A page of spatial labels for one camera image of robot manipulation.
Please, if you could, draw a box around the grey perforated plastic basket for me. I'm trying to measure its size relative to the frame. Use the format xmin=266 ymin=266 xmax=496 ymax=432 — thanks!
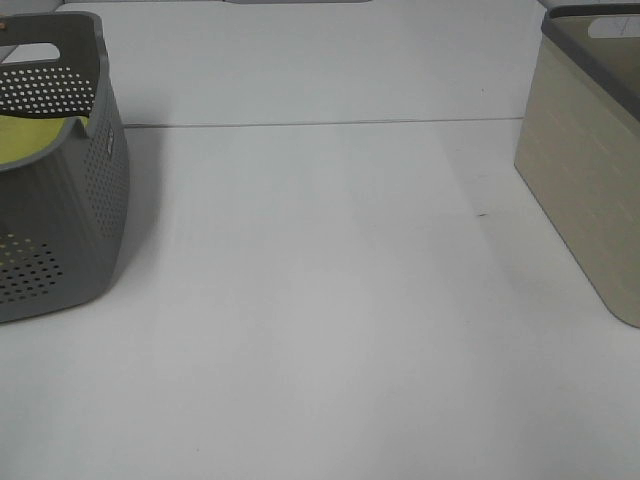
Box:
xmin=1 ymin=12 xmax=130 ymax=322

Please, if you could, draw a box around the beige storage bin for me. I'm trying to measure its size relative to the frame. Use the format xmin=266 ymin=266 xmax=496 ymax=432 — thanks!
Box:
xmin=514 ymin=3 xmax=639 ymax=327

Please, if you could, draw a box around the yellow towel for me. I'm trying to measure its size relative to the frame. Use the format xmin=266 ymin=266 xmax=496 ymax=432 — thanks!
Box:
xmin=1 ymin=115 xmax=89 ymax=171

